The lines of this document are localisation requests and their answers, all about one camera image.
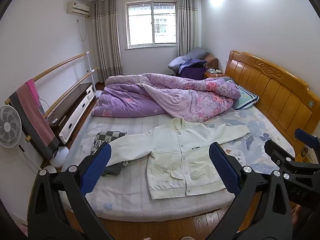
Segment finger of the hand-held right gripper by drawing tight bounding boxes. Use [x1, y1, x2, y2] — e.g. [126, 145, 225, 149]
[264, 139, 298, 178]
[294, 128, 320, 153]

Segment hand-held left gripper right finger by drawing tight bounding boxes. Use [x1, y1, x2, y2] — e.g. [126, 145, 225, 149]
[207, 142, 293, 240]

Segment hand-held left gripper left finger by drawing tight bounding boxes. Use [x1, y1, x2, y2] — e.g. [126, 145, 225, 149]
[26, 142, 112, 240]

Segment white button-up jacket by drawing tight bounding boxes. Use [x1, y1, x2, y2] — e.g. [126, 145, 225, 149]
[105, 118, 251, 200]

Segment floral bed sheet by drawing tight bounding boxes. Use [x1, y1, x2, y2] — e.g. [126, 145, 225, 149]
[205, 105, 295, 173]

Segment grey checkered garment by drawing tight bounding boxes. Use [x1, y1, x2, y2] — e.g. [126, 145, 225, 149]
[91, 131, 128, 176]

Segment white fleece blanket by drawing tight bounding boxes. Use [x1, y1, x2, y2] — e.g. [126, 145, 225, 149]
[61, 116, 235, 222]

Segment white and dark cabinet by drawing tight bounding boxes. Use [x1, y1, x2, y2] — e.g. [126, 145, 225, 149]
[49, 82, 97, 145]

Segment wooden bed headboard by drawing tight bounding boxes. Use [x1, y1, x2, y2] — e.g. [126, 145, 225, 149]
[224, 50, 316, 160]

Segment light blue pillow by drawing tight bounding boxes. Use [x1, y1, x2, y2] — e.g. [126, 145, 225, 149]
[232, 80, 260, 111]

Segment purple floral quilt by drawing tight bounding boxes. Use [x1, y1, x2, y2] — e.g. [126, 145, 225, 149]
[92, 73, 241, 123]

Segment pink and grey towel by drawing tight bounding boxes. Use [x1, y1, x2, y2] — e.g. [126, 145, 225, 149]
[10, 79, 60, 160]

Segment wooden nightstand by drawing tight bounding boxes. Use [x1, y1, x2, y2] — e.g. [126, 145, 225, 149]
[203, 69, 225, 80]

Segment white standing fan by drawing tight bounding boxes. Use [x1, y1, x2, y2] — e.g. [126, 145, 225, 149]
[0, 105, 25, 153]

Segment brown chair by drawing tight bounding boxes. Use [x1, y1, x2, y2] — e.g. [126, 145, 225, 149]
[204, 54, 218, 70]

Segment lavender pillow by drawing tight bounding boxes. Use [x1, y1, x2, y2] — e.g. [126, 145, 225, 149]
[168, 56, 190, 70]

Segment grey purple pillow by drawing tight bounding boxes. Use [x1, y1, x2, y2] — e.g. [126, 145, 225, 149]
[186, 47, 210, 60]

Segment white framed window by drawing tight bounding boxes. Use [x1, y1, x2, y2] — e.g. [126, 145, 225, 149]
[126, 0, 178, 49]

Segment wooden double-rail barre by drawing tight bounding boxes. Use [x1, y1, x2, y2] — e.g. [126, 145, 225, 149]
[5, 51, 98, 142]

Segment air conditioner cable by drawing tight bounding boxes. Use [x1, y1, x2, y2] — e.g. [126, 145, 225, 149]
[77, 19, 88, 40]

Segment white wall air conditioner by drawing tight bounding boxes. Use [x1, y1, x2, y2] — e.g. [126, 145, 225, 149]
[67, 1, 90, 15]

